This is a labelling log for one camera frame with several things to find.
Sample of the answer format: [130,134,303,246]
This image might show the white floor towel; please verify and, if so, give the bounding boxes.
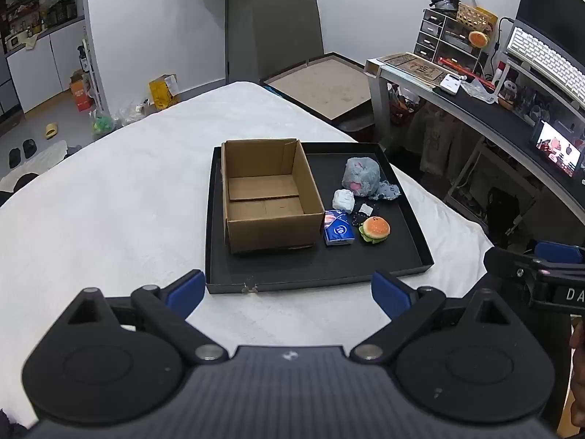
[8,141,70,175]

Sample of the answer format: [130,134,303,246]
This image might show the black tray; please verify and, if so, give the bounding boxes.
[204,141,435,294]

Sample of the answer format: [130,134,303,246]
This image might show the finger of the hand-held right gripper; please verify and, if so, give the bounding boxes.
[532,241,585,266]
[483,247,537,294]

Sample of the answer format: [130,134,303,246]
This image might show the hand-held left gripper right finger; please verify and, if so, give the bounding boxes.
[350,269,518,363]

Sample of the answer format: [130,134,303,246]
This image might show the black monitor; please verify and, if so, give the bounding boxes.
[515,0,585,52]

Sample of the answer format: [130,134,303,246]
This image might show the white power bank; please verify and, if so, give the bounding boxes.
[438,74,464,96]

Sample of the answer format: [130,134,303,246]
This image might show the yellow carton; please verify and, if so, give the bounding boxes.
[148,74,180,111]

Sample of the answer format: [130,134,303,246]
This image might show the brown framed board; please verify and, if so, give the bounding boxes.
[260,53,374,125]

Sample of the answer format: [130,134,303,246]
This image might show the person's right hand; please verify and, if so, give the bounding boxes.
[569,319,585,352]

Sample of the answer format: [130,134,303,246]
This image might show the white cabinet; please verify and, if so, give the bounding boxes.
[0,17,93,116]

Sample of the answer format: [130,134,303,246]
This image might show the grey drawer organizer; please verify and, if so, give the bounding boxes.
[413,8,491,72]

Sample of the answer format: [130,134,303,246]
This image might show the brown cardboard box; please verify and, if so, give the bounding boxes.
[221,137,326,255]

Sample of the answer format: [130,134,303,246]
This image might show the blue tissue pack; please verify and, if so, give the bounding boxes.
[323,210,355,247]

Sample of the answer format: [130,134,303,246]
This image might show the burger toy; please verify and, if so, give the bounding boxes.
[358,216,392,245]

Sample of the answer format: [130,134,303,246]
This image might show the green plastic bag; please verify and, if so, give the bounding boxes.
[91,112,115,141]

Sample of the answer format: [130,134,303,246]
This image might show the grey curved desk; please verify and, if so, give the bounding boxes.
[364,52,585,221]

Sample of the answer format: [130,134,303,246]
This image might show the wicker basket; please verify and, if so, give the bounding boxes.
[456,2,499,34]

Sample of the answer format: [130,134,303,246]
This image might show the orange carton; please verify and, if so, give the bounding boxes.
[69,70,95,113]

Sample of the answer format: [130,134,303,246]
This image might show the grey plush toy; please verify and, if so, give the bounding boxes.
[342,157,382,201]

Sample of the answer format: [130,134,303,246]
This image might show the white keyboard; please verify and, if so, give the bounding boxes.
[506,26,585,107]

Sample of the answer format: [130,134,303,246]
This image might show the brown patterned mat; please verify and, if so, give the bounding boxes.
[381,53,445,84]

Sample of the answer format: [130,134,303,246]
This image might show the hanging plastic bag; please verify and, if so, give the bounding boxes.
[402,100,463,175]

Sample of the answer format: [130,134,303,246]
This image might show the grey chair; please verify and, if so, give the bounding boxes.
[251,0,325,84]

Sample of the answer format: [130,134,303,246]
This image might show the white bundle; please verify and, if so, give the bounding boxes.
[332,189,355,215]

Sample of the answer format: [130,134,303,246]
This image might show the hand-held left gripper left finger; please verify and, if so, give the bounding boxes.
[59,269,229,365]

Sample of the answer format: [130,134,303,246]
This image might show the black slippers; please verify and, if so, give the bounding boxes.
[8,139,38,168]

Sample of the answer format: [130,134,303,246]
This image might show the phone with lit screen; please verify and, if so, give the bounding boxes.
[529,119,585,180]

